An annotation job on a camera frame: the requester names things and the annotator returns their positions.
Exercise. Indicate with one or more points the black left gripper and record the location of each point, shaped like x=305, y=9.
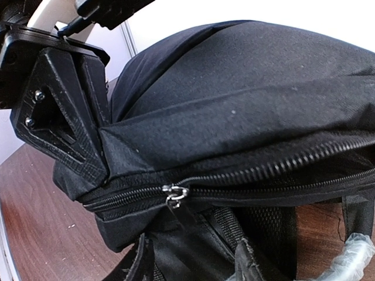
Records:
x=64, y=101

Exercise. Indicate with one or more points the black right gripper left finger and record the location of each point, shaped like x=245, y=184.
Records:
x=137, y=264

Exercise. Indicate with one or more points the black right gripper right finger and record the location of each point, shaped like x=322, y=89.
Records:
x=252, y=264

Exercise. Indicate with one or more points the black student backpack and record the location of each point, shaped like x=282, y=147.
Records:
x=219, y=132

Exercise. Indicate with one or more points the left aluminium frame post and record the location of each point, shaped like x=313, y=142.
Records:
x=128, y=38

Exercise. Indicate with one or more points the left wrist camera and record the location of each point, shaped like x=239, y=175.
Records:
x=81, y=16

